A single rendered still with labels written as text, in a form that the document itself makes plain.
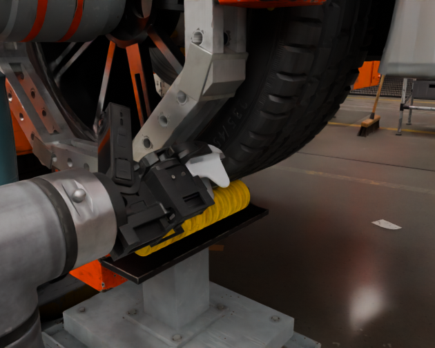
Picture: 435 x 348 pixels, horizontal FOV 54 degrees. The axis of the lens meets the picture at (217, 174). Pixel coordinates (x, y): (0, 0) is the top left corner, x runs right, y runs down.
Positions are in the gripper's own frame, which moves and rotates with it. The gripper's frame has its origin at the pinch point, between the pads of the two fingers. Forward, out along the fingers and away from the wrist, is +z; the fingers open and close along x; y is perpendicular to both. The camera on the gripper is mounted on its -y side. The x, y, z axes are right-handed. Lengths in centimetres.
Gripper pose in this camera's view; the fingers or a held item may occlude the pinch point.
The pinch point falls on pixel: (213, 154)
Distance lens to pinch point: 56.9
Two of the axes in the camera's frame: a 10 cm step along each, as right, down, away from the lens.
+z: 6.4, -2.2, 7.4
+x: 5.5, -5.5, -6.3
